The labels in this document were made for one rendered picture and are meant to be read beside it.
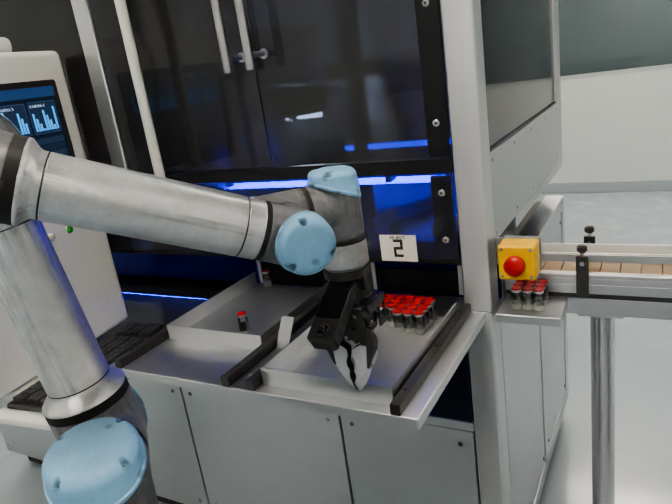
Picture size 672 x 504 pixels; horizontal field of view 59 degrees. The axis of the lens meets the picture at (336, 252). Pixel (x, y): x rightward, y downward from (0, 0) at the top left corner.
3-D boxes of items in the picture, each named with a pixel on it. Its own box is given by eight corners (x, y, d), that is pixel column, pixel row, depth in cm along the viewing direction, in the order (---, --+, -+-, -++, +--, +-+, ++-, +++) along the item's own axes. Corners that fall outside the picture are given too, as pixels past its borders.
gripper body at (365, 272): (389, 324, 98) (380, 255, 95) (367, 348, 91) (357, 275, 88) (348, 320, 102) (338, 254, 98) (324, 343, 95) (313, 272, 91)
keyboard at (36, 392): (129, 328, 164) (127, 320, 163) (170, 330, 159) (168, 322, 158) (7, 409, 129) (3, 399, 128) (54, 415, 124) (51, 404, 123)
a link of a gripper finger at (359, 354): (387, 378, 100) (381, 328, 97) (372, 396, 95) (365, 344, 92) (370, 375, 101) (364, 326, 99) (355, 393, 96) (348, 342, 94)
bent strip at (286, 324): (286, 341, 125) (282, 315, 123) (298, 342, 123) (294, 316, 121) (247, 374, 113) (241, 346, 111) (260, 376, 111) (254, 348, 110)
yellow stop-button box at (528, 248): (506, 267, 126) (505, 235, 123) (542, 268, 122) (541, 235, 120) (498, 280, 119) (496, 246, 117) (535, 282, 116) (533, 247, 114)
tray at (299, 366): (347, 309, 136) (345, 295, 135) (457, 318, 123) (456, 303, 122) (263, 384, 108) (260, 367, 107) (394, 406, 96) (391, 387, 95)
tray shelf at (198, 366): (242, 289, 165) (241, 282, 165) (494, 306, 131) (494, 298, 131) (108, 374, 126) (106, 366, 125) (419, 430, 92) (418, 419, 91)
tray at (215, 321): (256, 283, 162) (253, 271, 161) (339, 288, 150) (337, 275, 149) (169, 339, 134) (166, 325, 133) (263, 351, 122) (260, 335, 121)
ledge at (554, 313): (510, 296, 135) (509, 288, 135) (570, 299, 129) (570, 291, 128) (495, 322, 124) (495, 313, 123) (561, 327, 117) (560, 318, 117)
